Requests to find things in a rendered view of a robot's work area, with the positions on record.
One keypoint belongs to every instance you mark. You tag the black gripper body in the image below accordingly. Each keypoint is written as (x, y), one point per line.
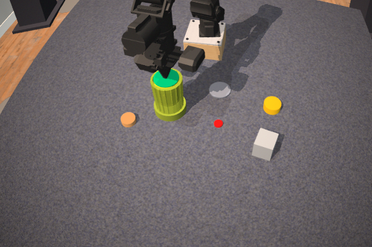
(189, 60)

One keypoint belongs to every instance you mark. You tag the light grey flat disc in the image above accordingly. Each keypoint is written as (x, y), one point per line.
(219, 90)

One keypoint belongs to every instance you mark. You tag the yellow short cylinder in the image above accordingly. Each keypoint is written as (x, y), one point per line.
(272, 105)

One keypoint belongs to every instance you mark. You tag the orange disc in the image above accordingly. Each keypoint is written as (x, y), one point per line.
(128, 119)

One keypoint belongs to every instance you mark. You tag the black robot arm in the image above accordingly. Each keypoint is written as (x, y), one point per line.
(152, 21)

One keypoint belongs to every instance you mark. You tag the olive-green ribbed jar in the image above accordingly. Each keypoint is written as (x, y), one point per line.
(168, 94)

